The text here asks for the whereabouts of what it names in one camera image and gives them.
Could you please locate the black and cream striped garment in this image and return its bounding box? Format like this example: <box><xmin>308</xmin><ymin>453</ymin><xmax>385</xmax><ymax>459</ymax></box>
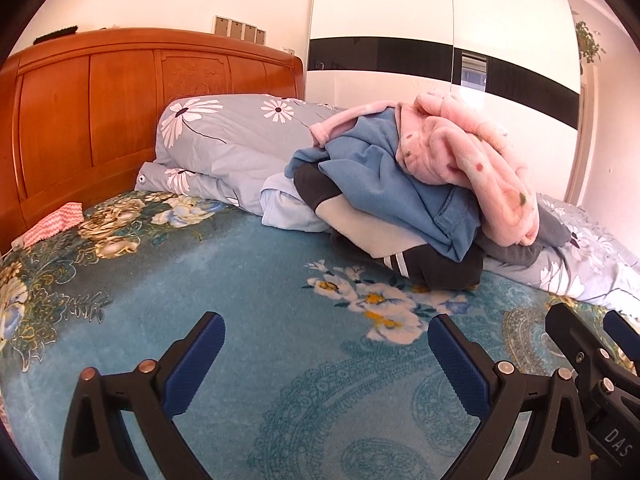
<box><xmin>292</xmin><ymin>162</ymin><xmax>486</xmax><ymax>291</ymax></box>

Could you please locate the white cable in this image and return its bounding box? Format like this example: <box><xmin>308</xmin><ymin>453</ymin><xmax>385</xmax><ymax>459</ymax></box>
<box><xmin>0</xmin><ymin>239</ymin><xmax>27</xmax><ymax>262</ymax></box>

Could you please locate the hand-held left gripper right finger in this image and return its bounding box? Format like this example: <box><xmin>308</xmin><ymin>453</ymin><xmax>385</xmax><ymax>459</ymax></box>
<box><xmin>427</xmin><ymin>314</ymin><xmax>593</xmax><ymax>480</ymax></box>

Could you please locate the pink zigzag cloth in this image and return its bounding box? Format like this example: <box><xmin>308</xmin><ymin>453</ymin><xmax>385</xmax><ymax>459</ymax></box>
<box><xmin>22</xmin><ymin>202</ymin><xmax>85</xmax><ymax>250</ymax></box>

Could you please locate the teal floral blanket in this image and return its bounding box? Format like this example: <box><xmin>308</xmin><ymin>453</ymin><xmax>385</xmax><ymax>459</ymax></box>
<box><xmin>0</xmin><ymin>190</ymin><xmax>640</xmax><ymax>480</ymax></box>

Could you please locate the pink fleece garment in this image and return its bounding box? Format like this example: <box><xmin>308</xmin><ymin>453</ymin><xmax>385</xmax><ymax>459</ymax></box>
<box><xmin>309</xmin><ymin>91</ymin><xmax>542</xmax><ymax>247</ymax></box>

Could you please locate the green plant wall decoration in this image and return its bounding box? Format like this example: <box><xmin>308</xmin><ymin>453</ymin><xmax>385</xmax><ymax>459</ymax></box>
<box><xmin>574</xmin><ymin>20</ymin><xmax>606</xmax><ymax>63</ymax></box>

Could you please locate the light blue shirt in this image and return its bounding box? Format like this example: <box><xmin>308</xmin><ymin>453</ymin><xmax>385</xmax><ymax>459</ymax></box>
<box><xmin>260</xmin><ymin>172</ymin><xmax>333</xmax><ymax>233</ymax></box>

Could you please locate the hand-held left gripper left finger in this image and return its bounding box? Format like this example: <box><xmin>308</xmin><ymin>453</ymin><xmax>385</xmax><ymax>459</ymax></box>
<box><xmin>59</xmin><ymin>311</ymin><xmax>227</xmax><ymax>480</ymax></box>

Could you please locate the blue sweat garment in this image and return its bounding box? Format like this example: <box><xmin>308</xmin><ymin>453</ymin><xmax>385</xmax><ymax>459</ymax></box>
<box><xmin>285</xmin><ymin>110</ymin><xmax>483</xmax><ymax>263</ymax></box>

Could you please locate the grey floral duvet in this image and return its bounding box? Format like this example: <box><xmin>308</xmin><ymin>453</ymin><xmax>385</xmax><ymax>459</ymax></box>
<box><xmin>135</xmin><ymin>94</ymin><xmax>640</xmax><ymax>321</ymax></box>

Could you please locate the black brush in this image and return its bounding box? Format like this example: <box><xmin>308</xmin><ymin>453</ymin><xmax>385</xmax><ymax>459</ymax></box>
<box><xmin>34</xmin><ymin>25</ymin><xmax>79</xmax><ymax>44</ymax></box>

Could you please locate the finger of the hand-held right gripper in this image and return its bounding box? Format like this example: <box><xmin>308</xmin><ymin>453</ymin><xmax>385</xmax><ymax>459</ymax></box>
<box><xmin>545</xmin><ymin>302</ymin><xmax>621</xmax><ymax>416</ymax></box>
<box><xmin>602</xmin><ymin>310</ymin><xmax>640</xmax><ymax>378</ymax></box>

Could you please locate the wooden headboard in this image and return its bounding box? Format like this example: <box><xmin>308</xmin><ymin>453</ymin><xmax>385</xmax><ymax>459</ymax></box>
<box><xmin>0</xmin><ymin>27</ymin><xmax>306</xmax><ymax>256</ymax></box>

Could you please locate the white wardrobe with black stripe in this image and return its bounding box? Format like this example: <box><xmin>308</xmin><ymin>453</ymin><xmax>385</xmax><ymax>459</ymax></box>
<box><xmin>305</xmin><ymin>0</ymin><xmax>586</xmax><ymax>206</ymax></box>

